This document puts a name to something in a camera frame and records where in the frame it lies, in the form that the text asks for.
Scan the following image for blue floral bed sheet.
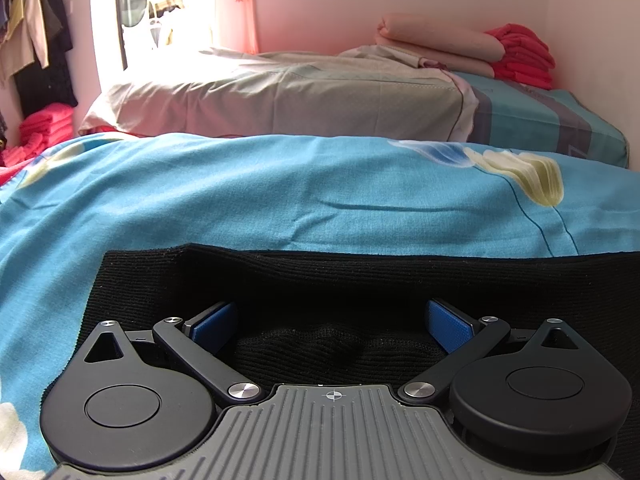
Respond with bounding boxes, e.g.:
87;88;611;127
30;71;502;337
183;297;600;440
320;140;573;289
0;132;640;480

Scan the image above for pink patterned curtain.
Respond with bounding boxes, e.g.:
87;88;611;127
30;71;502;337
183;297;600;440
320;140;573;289
212;0;261;56

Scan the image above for hanging beige garment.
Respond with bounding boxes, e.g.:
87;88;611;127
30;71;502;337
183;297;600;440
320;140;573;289
0;0;51;92

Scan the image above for stack of folded red clothes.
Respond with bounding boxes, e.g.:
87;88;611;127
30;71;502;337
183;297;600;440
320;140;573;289
487;23;557;91

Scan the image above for beige quilt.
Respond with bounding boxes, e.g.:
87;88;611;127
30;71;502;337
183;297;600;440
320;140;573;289
77;45;482;143

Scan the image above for teal striped mattress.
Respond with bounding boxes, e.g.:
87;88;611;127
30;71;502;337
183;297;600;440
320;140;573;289
450;71;630;169

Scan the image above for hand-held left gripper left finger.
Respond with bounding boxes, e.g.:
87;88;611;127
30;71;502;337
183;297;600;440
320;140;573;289
82;301;263;403

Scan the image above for curved dark window bar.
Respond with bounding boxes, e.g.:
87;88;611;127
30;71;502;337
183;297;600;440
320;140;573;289
114;0;130;72

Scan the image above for pile of pink clothes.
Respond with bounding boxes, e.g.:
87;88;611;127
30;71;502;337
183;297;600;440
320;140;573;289
0;102;76;187

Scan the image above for bright window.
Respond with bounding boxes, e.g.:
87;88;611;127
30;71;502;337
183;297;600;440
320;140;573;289
89;0;217;97

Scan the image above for hanging black garment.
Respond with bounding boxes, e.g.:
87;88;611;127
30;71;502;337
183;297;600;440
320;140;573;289
12;0;79;120

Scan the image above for folded beige blanket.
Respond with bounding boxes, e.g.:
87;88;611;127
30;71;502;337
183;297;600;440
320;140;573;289
374;14;507;79

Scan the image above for black knit pants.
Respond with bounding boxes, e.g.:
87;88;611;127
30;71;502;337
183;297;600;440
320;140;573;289
42;242;640;480

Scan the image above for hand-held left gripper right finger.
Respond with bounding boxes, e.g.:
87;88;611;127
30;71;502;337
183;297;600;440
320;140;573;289
397;298;576;406

